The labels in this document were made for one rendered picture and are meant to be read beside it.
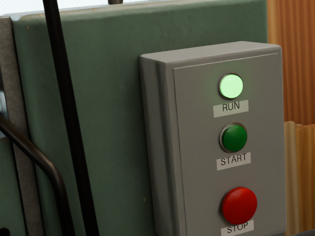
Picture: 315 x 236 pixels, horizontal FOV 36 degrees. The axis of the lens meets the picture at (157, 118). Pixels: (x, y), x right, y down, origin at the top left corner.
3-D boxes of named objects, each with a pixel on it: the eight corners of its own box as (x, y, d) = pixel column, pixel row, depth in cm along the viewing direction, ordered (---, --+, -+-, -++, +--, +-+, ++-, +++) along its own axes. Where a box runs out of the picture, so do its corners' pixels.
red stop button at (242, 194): (220, 225, 39) (218, 189, 38) (253, 216, 40) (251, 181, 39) (227, 230, 38) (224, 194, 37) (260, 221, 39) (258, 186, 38)
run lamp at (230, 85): (218, 100, 36) (217, 74, 36) (242, 96, 37) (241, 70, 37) (222, 102, 36) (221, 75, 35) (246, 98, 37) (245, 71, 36)
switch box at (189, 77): (154, 232, 44) (136, 54, 40) (251, 207, 47) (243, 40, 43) (182, 265, 38) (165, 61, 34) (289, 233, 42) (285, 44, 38)
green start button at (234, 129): (219, 155, 37) (217, 124, 37) (246, 149, 38) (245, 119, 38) (223, 157, 37) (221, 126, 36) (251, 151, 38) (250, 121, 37)
